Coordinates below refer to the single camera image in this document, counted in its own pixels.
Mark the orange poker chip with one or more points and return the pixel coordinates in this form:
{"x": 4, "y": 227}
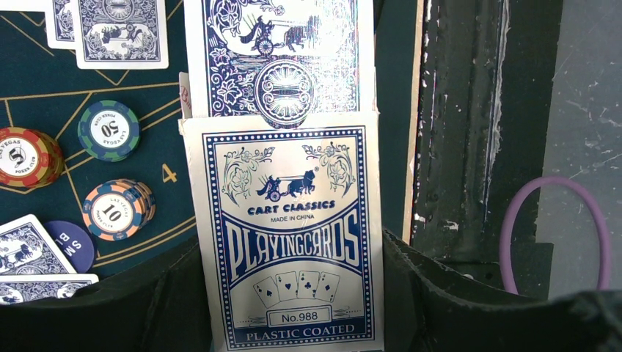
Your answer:
{"x": 29, "y": 158}

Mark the purple round blind button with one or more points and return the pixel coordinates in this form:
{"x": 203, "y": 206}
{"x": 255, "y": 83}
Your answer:
{"x": 75, "y": 243}

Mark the blue playing card deck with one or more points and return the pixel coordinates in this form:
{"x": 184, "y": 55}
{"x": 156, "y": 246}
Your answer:
{"x": 289, "y": 227}

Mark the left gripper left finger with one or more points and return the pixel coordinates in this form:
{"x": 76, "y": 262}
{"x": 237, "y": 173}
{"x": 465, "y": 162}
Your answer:
{"x": 158, "y": 305}

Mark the blue backed playing card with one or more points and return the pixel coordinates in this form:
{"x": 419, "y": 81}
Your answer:
{"x": 280, "y": 60}
{"x": 22, "y": 288}
{"x": 120, "y": 34}
{"x": 59, "y": 24}
{"x": 27, "y": 248}

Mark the teal poker chip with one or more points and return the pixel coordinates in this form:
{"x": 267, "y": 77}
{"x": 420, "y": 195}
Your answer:
{"x": 109, "y": 131}

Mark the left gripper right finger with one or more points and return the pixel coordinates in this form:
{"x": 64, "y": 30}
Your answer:
{"x": 430, "y": 307}

